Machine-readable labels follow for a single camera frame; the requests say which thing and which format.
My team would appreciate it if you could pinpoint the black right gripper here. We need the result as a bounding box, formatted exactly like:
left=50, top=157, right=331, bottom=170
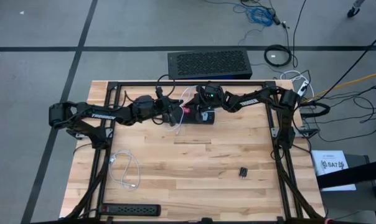
left=190, top=88, right=227, bottom=123

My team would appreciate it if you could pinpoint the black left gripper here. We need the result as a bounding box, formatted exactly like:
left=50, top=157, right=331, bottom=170
left=153, top=95, right=186, bottom=125

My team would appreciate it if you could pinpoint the black power strip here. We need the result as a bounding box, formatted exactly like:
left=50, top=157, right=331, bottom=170
left=98, top=203, right=162, bottom=218
left=166, top=106, right=216, bottom=126

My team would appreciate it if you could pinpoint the black computer case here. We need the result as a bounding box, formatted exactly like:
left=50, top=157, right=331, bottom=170
left=167, top=47, right=253, bottom=81

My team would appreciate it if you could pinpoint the white floor power strip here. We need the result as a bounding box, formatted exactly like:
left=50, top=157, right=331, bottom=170
left=296, top=80, right=311, bottom=98

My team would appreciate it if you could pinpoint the white printed paper sheet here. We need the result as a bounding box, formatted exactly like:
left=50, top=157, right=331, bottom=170
left=311, top=149, right=357, bottom=192

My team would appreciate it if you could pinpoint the black beam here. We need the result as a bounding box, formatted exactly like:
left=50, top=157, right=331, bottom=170
left=316, top=157, right=376, bottom=190

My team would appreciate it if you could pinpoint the grey leg with black caster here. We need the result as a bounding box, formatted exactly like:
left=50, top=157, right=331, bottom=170
left=346, top=0, right=367, bottom=19

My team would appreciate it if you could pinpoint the grey side table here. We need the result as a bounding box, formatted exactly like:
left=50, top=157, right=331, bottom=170
left=318, top=153, right=376, bottom=218

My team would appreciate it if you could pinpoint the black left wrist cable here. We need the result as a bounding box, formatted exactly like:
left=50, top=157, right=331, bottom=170
left=156, top=73, right=176, bottom=98

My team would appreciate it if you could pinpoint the black table frame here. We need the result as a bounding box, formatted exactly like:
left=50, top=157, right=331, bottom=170
left=65, top=80, right=327, bottom=224

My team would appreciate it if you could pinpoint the black floor cable coil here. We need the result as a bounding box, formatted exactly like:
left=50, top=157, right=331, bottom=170
left=263, top=44, right=293, bottom=68

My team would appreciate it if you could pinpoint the white floor cable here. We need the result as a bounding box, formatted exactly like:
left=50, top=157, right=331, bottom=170
left=279, top=70, right=316, bottom=100

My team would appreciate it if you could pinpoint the blue floor cable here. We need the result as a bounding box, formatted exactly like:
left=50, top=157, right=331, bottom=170
left=203, top=0, right=275, bottom=46

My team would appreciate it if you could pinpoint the thick black cable loop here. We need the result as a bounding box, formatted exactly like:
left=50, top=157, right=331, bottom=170
left=299, top=101, right=332, bottom=119

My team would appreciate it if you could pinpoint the thin black floor cable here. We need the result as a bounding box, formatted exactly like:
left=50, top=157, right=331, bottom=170
left=291, top=0, right=308, bottom=68

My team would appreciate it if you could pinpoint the yellow floor cable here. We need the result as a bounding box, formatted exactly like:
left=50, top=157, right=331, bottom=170
left=301, top=70, right=376, bottom=104

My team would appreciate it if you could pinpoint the straight black floor cable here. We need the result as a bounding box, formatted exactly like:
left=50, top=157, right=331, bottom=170
left=303, top=28, right=376, bottom=104

